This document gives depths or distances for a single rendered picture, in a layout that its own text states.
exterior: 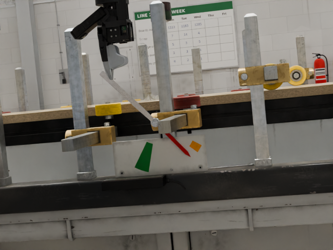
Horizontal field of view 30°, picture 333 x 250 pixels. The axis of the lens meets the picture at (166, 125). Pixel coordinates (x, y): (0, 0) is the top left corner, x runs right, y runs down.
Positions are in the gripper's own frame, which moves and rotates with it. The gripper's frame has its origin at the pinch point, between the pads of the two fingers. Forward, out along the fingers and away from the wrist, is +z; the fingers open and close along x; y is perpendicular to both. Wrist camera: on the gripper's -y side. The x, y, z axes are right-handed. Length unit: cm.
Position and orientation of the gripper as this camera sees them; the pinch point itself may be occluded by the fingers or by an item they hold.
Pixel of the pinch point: (108, 75)
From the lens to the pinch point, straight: 167.3
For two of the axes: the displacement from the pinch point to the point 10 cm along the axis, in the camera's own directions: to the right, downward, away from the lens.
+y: 9.8, -0.9, -1.7
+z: 1.0, 9.9, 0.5
